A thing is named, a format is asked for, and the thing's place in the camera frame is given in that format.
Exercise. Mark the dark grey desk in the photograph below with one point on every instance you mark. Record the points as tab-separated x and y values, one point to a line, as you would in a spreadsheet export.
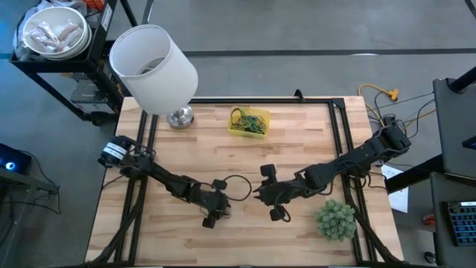
442	190

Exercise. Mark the black side table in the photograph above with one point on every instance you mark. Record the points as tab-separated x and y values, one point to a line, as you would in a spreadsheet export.
22	182

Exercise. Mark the black aluminium table frame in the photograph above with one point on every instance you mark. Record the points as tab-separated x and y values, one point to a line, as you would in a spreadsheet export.
260	101

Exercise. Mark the white paper label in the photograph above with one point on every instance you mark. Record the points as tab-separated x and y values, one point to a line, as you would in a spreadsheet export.
106	16

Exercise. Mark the teal rubber band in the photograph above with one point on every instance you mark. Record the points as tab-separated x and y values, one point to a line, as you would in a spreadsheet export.
248	123

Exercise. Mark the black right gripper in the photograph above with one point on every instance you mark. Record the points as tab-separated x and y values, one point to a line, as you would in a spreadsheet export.
282	190

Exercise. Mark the thin dark brown rubber band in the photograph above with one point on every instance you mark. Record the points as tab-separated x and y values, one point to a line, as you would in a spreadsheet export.
233	117

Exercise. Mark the red can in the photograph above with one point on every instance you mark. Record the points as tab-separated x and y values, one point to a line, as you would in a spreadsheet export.
428	220

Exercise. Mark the white bowl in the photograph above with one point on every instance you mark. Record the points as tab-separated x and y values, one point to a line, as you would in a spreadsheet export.
56	15

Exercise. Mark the plastic wrapped packets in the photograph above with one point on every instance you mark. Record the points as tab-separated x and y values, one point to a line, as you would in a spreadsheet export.
44	37

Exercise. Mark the silver lamp white shade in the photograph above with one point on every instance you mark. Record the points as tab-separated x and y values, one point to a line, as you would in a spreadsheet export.
163	74

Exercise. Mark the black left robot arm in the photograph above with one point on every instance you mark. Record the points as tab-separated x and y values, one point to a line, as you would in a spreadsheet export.
160	175

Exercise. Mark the black pole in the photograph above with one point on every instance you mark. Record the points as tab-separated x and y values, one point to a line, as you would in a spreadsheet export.
463	80

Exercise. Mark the yellow translucent plastic bin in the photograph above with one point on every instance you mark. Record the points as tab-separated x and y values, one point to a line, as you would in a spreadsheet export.
266	111

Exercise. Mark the orange box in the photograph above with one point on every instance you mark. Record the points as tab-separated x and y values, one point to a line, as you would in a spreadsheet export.
93	3

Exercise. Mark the black metal utility cart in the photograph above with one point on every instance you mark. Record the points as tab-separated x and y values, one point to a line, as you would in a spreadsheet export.
74	66

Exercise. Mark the black computer mouse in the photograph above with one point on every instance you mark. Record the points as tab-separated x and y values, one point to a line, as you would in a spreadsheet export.
430	257

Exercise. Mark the green artificial plant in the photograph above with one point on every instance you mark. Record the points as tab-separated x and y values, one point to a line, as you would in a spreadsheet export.
335	220

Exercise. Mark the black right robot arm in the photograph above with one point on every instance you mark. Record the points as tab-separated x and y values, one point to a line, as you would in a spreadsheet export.
357	154

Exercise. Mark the green rubber band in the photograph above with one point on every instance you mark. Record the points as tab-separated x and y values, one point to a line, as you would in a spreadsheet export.
260	128

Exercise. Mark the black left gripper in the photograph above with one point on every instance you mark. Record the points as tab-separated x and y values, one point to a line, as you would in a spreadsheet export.
213	203

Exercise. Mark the white paper sheet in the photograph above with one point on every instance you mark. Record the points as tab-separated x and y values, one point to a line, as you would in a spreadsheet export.
399	197

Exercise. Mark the black device blue light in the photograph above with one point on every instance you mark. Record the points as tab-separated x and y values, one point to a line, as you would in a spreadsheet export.
18	158

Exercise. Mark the black backlit keyboard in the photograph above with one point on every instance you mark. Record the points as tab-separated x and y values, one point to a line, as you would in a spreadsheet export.
461	223

